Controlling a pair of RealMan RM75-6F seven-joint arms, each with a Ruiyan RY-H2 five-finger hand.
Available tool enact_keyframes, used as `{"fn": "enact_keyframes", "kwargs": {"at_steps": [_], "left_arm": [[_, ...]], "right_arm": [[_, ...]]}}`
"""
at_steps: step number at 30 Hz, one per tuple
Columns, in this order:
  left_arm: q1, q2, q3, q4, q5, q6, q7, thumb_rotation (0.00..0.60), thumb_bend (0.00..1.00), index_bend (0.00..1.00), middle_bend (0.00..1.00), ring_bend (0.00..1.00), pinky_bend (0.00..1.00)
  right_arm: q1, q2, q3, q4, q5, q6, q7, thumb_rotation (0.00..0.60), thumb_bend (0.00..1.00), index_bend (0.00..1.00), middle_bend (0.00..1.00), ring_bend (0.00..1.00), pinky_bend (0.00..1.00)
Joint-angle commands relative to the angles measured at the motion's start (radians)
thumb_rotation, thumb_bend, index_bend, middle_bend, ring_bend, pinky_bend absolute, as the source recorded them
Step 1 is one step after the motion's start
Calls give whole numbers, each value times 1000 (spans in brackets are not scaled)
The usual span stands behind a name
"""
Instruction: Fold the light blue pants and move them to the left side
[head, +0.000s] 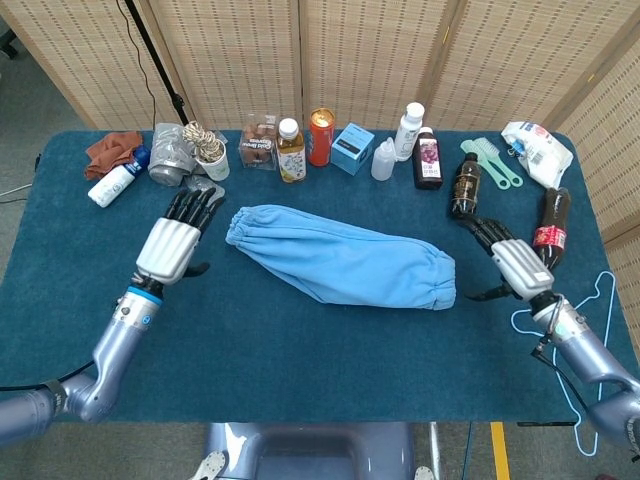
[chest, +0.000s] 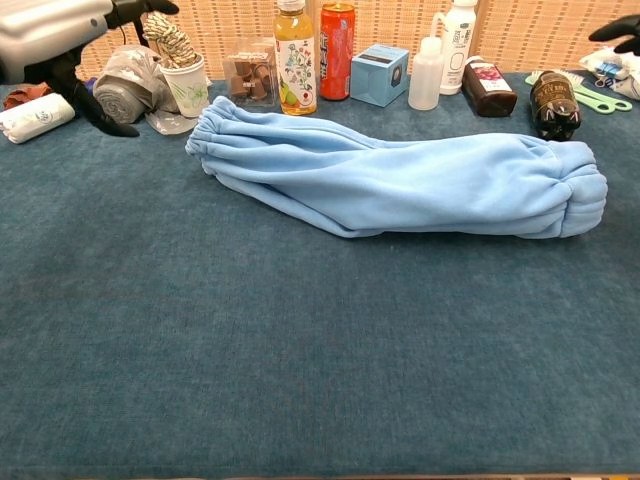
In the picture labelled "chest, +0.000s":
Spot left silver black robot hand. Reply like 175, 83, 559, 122
0, 0, 180, 139

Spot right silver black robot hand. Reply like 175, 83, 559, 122
588, 13, 640, 55

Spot light blue sweatpants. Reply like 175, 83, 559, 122
184, 95, 610, 240

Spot white plastic bag package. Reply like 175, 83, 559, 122
579, 44, 640, 101

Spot rust brown cloth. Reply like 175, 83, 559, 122
2, 82, 54, 111

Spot mint green brush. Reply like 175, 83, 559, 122
557, 68, 634, 112

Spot white tube with blue cap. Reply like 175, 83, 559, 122
0, 92, 76, 145

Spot black tripod stand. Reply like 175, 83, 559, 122
128, 14, 147, 49

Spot bamboo folding screen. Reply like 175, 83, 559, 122
74, 0, 640, 81

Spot dark bottle with gold label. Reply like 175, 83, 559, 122
528, 70, 584, 142

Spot mint green comb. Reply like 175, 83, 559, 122
523, 72, 621, 117

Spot dark purple juice bottle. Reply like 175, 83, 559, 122
460, 55, 519, 119

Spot white paper cup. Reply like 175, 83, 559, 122
159, 52, 211, 119

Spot tall white plastic bottle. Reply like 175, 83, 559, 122
438, 0, 479, 96

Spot small translucent squeeze bottle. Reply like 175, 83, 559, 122
407, 13, 447, 112

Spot clear box of brown pieces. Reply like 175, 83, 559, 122
223, 37, 279, 109

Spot yellow tea bottle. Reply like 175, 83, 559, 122
273, 0, 319, 117

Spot light blue cardboard box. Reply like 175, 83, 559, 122
349, 43, 411, 108

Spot orange drink can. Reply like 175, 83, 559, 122
318, 2, 357, 102

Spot dark teal table cloth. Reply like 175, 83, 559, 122
0, 72, 640, 476

